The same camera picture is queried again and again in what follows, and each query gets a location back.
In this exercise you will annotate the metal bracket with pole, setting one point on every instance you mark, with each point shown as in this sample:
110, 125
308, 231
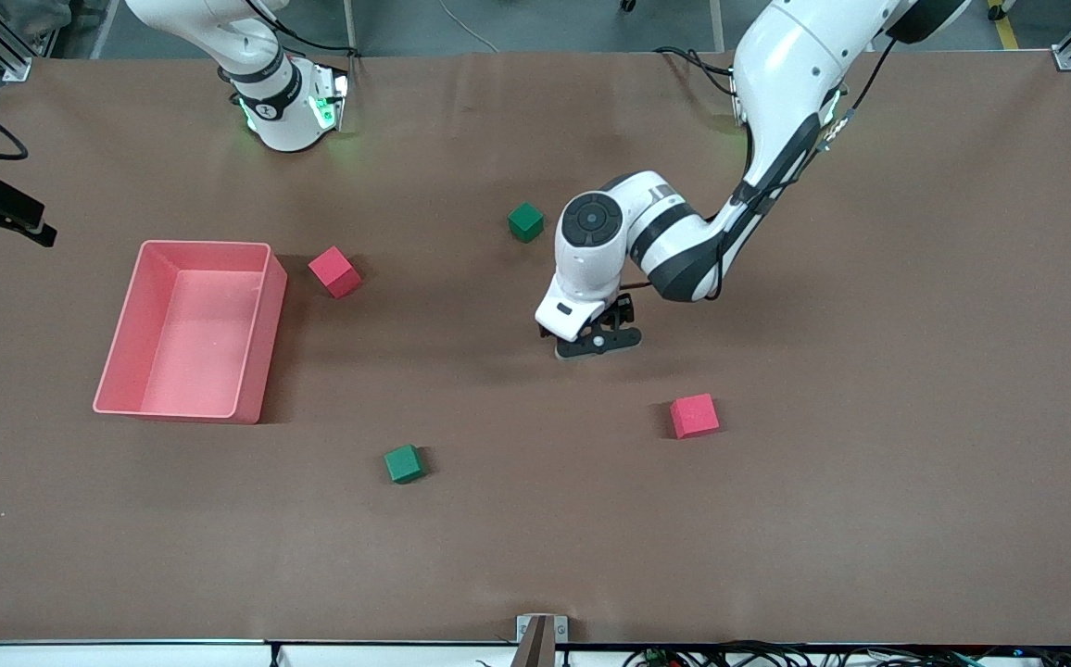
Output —
542, 639

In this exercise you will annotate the pink cube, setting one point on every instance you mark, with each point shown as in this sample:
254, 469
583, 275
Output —
695, 417
336, 275

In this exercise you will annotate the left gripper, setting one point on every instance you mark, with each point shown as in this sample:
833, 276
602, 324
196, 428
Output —
625, 312

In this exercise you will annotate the grey crumpled cover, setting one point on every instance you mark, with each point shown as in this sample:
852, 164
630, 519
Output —
31, 17

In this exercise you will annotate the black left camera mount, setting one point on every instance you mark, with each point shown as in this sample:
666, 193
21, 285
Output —
577, 350

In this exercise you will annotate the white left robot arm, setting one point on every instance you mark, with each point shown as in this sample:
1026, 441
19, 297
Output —
674, 241

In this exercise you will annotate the pink plastic bin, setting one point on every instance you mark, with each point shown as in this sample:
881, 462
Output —
183, 361

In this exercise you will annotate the brown table cover sheet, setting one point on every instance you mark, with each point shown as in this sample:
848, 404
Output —
535, 537

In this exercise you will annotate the green cube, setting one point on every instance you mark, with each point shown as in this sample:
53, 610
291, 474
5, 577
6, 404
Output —
526, 222
404, 465

